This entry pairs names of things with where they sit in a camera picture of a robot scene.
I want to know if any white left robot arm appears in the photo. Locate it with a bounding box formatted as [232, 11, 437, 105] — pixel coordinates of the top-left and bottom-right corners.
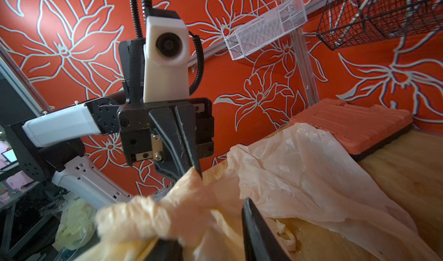
[5, 91, 215, 209]

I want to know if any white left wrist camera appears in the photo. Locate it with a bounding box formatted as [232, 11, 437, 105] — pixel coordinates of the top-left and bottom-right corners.
[143, 16, 190, 102]

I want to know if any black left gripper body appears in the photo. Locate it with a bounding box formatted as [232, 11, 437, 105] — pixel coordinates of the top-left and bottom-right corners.
[117, 98, 215, 166]

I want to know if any plain translucent plastic bag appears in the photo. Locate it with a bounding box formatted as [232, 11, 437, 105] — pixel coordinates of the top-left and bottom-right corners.
[227, 123, 438, 261]

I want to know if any black wire wall basket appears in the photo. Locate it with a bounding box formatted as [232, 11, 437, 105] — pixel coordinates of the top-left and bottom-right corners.
[316, 0, 443, 50]

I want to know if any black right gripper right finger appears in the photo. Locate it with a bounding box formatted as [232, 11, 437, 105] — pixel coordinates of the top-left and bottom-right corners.
[242, 197, 290, 261]

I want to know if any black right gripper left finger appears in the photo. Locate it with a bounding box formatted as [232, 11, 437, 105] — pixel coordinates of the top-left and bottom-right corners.
[143, 239, 183, 261]

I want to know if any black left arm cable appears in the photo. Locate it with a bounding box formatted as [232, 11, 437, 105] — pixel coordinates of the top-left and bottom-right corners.
[129, 0, 205, 96]

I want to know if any banana print plastic bag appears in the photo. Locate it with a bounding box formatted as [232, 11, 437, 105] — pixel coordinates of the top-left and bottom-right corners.
[80, 167, 263, 261]

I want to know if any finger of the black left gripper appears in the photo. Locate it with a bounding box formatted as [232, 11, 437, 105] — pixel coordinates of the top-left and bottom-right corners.
[174, 103, 202, 178]
[148, 107, 189, 181]

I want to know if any white mesh wall basket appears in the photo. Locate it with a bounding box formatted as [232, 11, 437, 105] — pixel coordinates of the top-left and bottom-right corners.
[221, 0, 308, 61]

